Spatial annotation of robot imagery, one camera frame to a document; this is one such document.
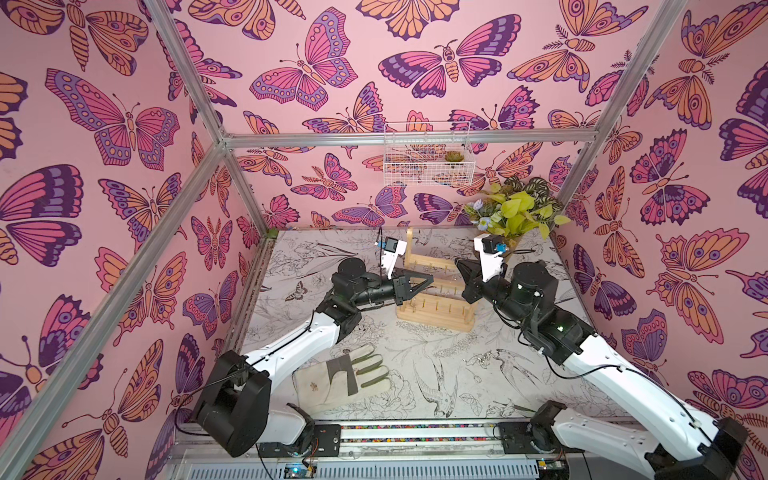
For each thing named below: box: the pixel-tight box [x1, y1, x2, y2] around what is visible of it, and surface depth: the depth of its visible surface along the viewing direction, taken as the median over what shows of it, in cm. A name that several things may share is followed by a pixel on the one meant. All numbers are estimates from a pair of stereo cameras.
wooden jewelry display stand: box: [396, 227, 477, 331], surface depth 93 cm
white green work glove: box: [292, 343, 390, 413], surface depth 85 cm
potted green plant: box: [464, 177, 571, 244], surface depth 98 cm
